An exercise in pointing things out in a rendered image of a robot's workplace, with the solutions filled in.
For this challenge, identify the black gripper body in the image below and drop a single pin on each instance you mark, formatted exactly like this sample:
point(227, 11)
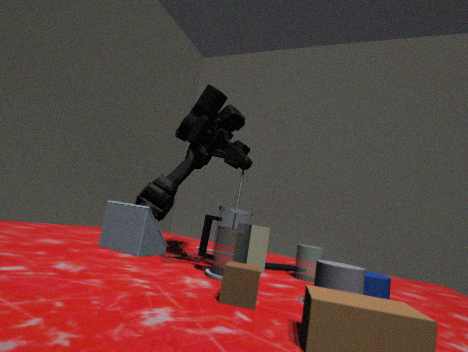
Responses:
point(202, 134)

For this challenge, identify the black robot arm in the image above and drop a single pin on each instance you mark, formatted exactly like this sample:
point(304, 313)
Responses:
point(161, 191)

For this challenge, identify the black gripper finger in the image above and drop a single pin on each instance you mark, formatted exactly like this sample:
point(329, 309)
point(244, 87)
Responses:
point(239, 146)
point(221, 147)

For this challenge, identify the french press coffee maker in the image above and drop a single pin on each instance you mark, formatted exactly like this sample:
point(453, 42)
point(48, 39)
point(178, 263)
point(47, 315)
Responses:
point(231, 234)

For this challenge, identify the brown rectangular block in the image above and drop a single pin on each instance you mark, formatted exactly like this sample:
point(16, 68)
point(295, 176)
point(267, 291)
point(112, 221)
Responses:
point(336, 321)

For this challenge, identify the brown cube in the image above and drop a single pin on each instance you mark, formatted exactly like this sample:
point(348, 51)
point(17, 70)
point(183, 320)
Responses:
point(240, 283)

